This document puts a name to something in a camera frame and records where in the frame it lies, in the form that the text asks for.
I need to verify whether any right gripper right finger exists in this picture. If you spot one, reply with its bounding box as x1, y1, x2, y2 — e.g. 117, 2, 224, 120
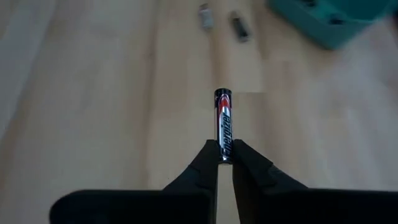
232, 138, 398, 224

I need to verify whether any teal plastic bin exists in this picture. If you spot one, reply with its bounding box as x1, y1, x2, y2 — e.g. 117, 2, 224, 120
266, 0, 398, 50

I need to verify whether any black copper battery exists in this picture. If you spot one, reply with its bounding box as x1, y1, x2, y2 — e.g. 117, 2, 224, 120
229, 11, 252, 44

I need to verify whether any black marker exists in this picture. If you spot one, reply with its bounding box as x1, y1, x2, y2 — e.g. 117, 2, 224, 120
214, 88, 234, 165

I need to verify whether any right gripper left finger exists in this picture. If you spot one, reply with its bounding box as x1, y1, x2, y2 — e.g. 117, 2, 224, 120
49, 139, 220, 224

